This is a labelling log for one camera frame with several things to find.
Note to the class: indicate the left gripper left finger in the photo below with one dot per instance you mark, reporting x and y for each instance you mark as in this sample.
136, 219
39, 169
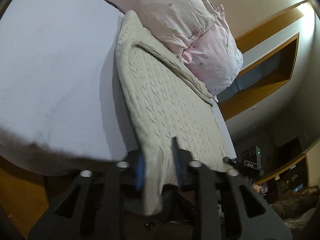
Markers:
92, 207

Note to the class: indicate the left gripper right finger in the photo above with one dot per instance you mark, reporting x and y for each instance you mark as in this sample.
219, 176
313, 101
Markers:
226, 206

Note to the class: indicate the cream cable knit sweater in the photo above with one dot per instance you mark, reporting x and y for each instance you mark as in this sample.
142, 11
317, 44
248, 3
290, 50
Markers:
165, 101

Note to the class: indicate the person's right hand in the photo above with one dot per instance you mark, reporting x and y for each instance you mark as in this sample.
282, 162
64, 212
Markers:
256, 188

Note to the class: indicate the wooden bookshelf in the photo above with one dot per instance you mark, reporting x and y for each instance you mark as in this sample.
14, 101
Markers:
290, 178

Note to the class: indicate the lavender bed sheet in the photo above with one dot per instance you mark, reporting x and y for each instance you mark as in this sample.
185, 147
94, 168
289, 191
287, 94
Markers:
62, 106

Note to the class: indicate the pink floral pillow right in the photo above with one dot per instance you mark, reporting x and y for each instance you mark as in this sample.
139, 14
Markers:
214, 57

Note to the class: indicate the pink floral pillow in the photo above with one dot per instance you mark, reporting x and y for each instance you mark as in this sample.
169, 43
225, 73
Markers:
214, 57
178, 24

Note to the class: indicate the pink floral pillow left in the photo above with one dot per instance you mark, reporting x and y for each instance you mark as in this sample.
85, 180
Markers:
178, 24

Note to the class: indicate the wooden wall shelf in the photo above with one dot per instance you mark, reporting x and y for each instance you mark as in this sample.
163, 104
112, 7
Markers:
275, 62

